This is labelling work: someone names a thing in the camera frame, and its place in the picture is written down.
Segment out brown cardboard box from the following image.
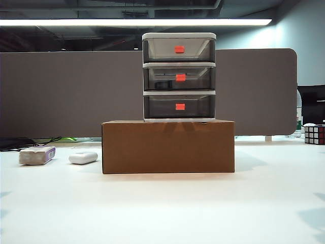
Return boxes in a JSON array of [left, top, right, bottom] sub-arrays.
[[101, 119, 236, 175]]

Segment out white earbuds case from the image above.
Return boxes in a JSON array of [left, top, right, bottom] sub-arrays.
[[68, 150, 99, 165]]

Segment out grey-brown desk partition panel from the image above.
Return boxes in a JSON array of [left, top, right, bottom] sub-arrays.
[[0, 48, 298, 138]]

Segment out long ceiling light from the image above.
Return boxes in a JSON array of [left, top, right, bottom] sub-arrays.
[[0, 18, 273, 27]]

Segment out white eraser purple sleeve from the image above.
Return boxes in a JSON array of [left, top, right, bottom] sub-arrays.
[[19, 145, 57, 166]]

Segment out clear water bottle green label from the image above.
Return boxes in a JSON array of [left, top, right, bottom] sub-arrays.
[[294, 90, 305, 138]]

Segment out black flat desk pad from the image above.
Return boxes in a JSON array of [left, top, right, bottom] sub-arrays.
[[0, 138, 35, 151]]

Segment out black office chair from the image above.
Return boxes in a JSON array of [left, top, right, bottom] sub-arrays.
[[297, 85, 325, 125]]

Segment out black Rubik's cube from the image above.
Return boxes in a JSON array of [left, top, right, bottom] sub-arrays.
[[303, 123, 325, 145]]

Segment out white plastic drawer cabinet frame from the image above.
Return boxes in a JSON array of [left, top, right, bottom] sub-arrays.
[[142, 32, 217, 123]]

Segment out black desk cable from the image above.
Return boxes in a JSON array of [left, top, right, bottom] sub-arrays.
[[32, 136, 63, 147]]

